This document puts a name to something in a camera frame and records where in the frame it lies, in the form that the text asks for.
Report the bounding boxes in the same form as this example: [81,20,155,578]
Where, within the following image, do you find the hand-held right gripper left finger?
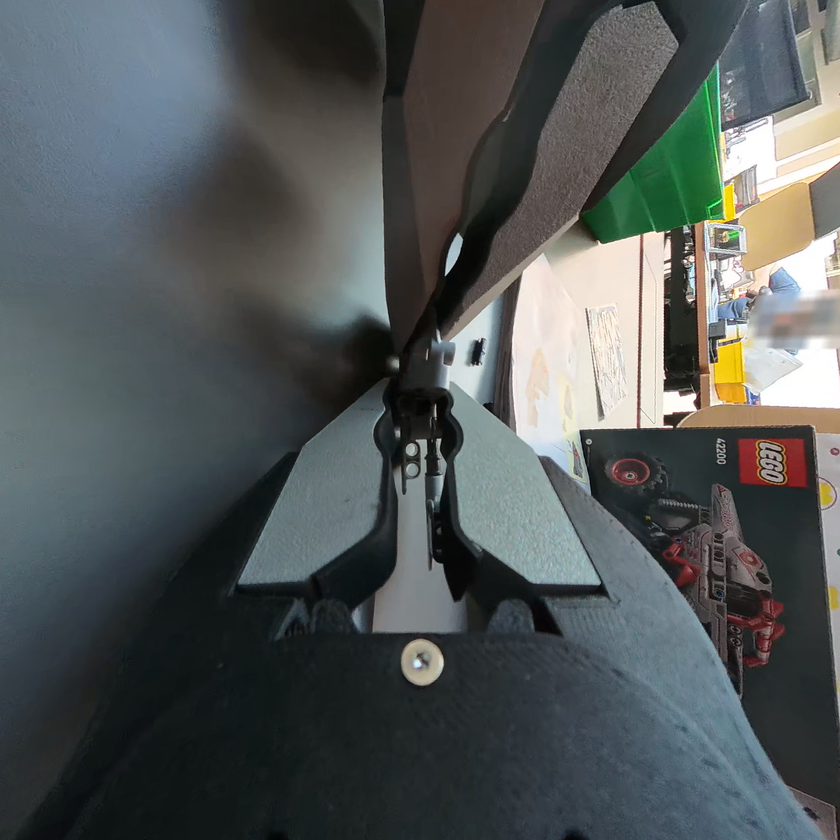
[235,382,400,613]

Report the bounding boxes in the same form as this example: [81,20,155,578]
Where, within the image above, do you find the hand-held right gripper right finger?
[440,386,602,602]

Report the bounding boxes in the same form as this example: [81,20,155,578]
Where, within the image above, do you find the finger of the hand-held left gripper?
[434,0,750,337]
[382,0,547,367]

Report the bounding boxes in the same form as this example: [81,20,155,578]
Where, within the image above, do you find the dark lego axle assembly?
[392,390,455,568]

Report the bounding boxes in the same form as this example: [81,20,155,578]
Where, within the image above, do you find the white printed lego panel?
[392,328,458,396]

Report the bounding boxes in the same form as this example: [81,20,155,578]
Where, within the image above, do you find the lego instruction booklet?
[511,255,592,490]

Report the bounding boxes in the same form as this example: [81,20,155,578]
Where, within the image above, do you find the black lego set box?
[579,425,840,798]

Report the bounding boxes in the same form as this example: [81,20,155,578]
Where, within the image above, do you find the green plastic bin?
[580,64,727,245]

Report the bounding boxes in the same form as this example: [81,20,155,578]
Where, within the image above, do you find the black monitor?
[718,0,816,133]

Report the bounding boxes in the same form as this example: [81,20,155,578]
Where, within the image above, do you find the black metal rack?
[661,225,699,396]

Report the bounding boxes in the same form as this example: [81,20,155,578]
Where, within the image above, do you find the yellow plastic bin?
[714,340,750,403]

